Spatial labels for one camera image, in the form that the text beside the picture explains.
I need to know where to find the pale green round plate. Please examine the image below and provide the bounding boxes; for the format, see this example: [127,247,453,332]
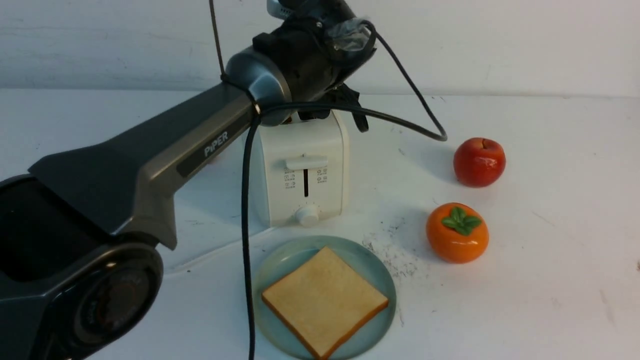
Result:
[253,235,397,360]

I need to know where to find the red apple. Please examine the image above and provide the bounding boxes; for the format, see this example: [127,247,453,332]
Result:
[453,137,506,188]

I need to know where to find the toast slice orange crust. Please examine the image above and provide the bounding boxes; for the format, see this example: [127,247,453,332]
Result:
[261,246,390,360]

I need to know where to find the white toaster power cord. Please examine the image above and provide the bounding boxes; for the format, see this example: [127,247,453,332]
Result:
[162,226,276,276]

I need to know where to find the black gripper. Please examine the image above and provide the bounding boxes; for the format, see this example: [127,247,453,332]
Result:
[251,16,376,126]

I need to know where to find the orange persimmon green leaves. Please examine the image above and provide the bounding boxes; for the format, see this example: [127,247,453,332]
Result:
[425,202,490,264]

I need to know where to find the white two-slot toaster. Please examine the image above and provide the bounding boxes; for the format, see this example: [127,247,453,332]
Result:
[249,111,350,228]

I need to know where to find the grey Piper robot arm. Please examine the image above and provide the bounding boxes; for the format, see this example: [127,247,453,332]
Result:
[0,16,374,360]

